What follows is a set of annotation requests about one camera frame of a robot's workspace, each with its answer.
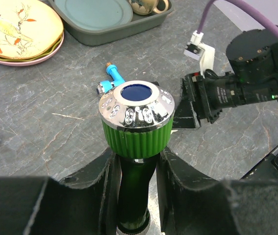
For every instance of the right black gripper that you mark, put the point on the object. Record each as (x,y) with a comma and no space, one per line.
(205,96)

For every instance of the bird pattern yellow plate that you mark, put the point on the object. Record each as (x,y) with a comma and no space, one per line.
(28,28)

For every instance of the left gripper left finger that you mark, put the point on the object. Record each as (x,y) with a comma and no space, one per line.
(83,203)

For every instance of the grey-green dish tub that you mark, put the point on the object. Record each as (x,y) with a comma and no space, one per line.
(138,24)

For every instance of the pink plate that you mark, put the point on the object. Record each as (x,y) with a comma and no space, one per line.
(35,60)

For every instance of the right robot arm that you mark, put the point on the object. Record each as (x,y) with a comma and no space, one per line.
(253,56)

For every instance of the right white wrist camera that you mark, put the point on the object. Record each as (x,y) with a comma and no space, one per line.
(201,52)

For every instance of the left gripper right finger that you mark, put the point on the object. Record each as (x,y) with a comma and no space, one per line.
(192,203)

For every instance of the green water faucet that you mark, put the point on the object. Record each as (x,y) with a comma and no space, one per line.
(137,118)

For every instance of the teal plate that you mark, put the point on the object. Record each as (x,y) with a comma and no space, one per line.
(96,14)

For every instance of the green plate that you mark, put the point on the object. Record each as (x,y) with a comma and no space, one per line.
(49,51)

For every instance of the beige ceramic mug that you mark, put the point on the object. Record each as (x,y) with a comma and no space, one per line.
(145,7)

